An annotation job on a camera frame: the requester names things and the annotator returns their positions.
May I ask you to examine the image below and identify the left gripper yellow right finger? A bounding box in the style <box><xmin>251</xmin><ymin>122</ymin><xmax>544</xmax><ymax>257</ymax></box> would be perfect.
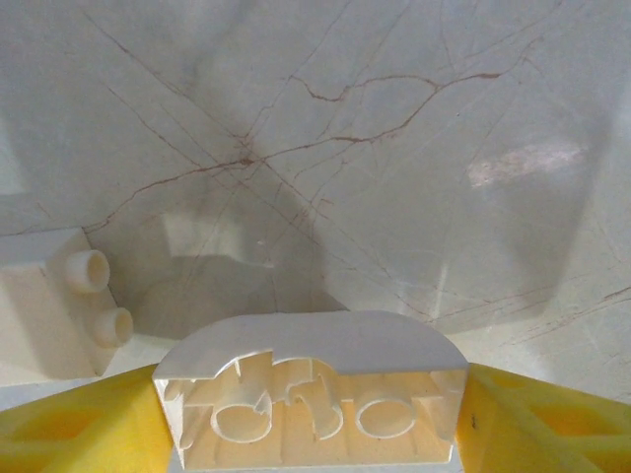
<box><xmin>451</xmin><ymin>362</ymin><xmax>631</xmax><ymax>473</ymax></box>

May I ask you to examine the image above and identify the cream square lego brick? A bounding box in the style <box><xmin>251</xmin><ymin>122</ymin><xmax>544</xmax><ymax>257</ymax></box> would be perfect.
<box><xmin>0</xmin><ymin>229</ymin><xmax>135</xmax><ymax>383</ymax></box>

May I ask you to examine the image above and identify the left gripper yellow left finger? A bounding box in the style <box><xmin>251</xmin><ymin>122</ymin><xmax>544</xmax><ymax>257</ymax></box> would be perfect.
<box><xmin>0</xmin><ymin>364</ymin><xmax>174</xmax><ymax>473</ymax></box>

